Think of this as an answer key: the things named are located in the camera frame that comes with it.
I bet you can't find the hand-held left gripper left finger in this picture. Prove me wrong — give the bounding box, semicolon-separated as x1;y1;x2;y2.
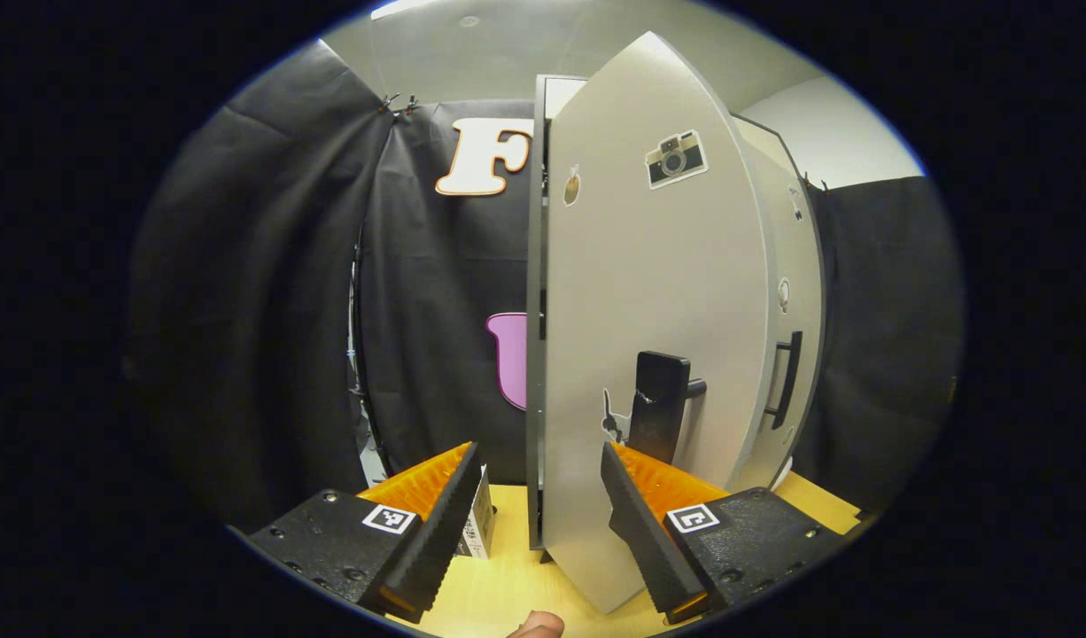
246;440;484;624

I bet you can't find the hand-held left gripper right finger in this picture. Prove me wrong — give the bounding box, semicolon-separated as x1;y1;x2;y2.
601;441;849;626

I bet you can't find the grey cabinet door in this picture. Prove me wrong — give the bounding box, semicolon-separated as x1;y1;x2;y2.
541;31;776;615
733;168;827;494

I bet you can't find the small white cardboard box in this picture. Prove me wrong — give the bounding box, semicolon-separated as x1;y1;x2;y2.
454;467;497;560

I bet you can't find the black backdrop cloth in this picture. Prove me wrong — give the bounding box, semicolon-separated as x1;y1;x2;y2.
125;40;965;533

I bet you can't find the ceiling light panel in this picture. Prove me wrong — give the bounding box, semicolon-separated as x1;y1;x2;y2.
370;0;448;20

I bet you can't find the thin grey hanging cable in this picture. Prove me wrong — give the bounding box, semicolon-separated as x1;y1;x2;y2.
345;237;393;479

